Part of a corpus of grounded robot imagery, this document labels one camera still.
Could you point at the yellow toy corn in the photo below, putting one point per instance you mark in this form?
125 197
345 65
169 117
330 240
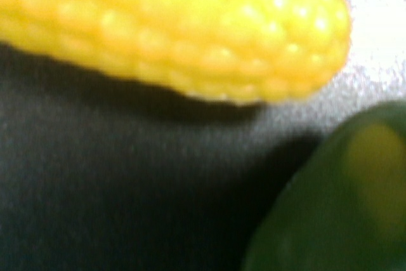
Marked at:
239 51

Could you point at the green toy pepper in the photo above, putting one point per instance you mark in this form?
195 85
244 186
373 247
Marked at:
345 209

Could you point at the black frying pan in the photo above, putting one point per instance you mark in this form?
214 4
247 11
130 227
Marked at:
98 174

